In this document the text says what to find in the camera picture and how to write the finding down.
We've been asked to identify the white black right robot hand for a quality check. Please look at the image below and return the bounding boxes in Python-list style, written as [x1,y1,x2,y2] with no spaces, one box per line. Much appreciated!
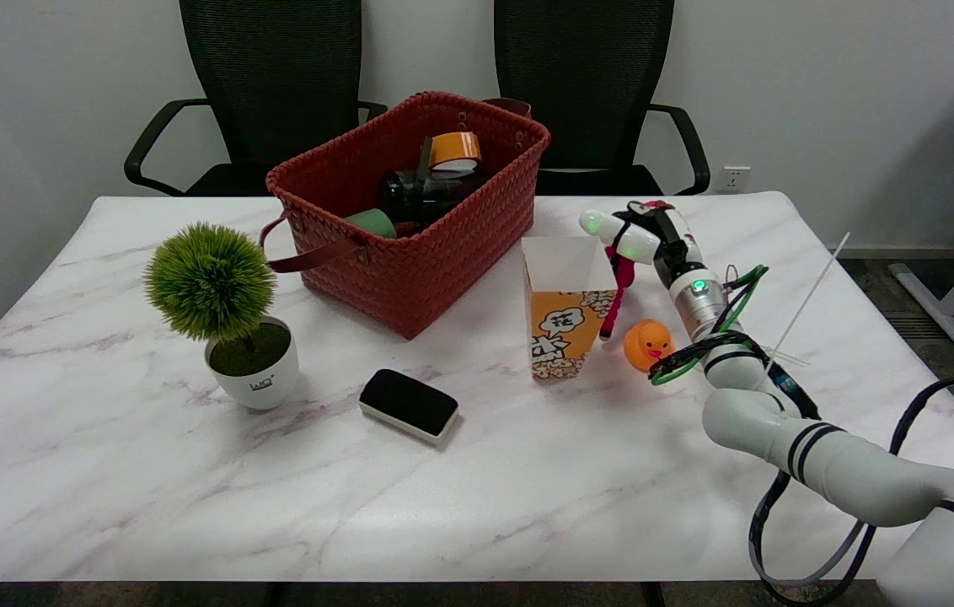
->
[580,201,704,286]

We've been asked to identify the pink black flexible tripod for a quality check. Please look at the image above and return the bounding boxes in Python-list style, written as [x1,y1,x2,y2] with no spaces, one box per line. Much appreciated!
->
[599,202,655,341]

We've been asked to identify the orange rubber duck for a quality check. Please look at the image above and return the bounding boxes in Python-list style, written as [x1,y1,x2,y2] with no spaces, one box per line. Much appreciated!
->
[623,319,676,373]

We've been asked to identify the orange white popcorn box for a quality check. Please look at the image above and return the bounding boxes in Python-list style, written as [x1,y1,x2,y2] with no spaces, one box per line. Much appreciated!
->
[521,236,619,380]

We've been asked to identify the white zip tie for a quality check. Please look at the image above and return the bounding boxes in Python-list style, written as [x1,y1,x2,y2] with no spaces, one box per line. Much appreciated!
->
[759,232,852,372]

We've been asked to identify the black mesh office chair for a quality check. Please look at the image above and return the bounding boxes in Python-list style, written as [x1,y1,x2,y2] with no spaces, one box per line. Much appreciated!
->
[494,0,710,196]
[124,0,388,197]

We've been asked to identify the orange tape roll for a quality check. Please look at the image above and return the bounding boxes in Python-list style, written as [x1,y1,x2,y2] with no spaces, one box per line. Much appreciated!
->
[428,132,483,174]

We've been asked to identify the red woven basket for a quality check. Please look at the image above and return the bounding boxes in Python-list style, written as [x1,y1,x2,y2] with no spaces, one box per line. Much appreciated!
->
[259,91,551,341]

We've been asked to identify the green cup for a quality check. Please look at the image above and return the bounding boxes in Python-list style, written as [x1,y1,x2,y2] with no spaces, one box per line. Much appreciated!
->
[345,209,399,239]

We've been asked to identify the black white board eraser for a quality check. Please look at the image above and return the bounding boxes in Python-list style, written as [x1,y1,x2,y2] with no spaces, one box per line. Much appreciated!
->
[358,368,459,446]

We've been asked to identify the green plant in white pot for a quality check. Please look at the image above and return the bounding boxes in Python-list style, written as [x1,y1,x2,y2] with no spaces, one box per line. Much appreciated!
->
[143,222,301,411]

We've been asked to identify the green robot cable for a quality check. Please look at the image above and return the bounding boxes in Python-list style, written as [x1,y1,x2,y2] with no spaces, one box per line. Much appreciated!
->
[650,265,769,387]

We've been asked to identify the black looped cable bundle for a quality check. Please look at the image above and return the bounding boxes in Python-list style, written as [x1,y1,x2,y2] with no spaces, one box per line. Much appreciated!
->
[650,331,821,420]

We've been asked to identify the black camera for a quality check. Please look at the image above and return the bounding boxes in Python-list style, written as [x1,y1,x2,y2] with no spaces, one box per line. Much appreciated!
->
[378,139,486,237]

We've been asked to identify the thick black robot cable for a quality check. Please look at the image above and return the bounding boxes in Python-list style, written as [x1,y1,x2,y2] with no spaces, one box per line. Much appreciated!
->
[748,372,954,606]

